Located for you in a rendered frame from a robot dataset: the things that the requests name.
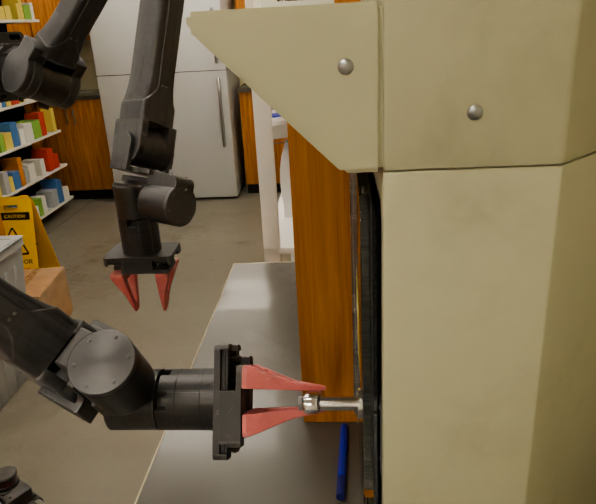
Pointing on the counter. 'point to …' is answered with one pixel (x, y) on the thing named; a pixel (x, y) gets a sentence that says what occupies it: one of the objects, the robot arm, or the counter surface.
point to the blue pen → (342, 463)
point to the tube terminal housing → (506, 249)
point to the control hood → (310, 71)
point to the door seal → (378, 323)
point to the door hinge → (352, 269)
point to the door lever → (315, 401)
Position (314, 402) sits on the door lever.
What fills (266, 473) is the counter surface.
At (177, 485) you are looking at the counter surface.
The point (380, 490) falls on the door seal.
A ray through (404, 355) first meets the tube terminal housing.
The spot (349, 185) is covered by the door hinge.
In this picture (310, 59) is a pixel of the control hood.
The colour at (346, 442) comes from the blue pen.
